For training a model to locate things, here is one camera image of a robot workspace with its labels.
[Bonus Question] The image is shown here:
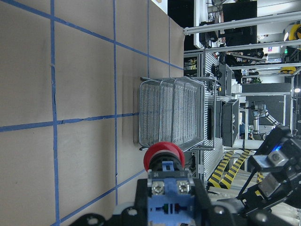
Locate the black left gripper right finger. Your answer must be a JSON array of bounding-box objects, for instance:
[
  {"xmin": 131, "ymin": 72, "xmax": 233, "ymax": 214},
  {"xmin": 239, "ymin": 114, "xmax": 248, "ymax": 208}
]
[{"xmin": 193, "ymin": 178, "xmax": 238, "ymax": 226}]

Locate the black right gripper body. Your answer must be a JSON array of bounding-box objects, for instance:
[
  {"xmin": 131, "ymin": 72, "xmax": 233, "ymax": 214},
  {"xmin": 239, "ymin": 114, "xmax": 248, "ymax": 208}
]
[{"xmin": 216, "ymin": 126, "xmax": 301, "ymax": 226}]

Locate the red emergency stop button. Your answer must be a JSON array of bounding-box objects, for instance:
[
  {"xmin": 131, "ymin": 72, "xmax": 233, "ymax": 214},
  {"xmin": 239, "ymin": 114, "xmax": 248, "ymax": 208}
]
[{"xmin": 143, "ymin": 142, "xmax": 195, "ymax": 226}]

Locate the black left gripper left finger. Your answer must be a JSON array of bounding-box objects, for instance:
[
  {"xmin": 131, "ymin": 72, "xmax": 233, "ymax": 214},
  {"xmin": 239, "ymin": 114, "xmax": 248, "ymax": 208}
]
[{"xmin": 110, "ymin": 179, "xmax": 148, "ymax": 226}]

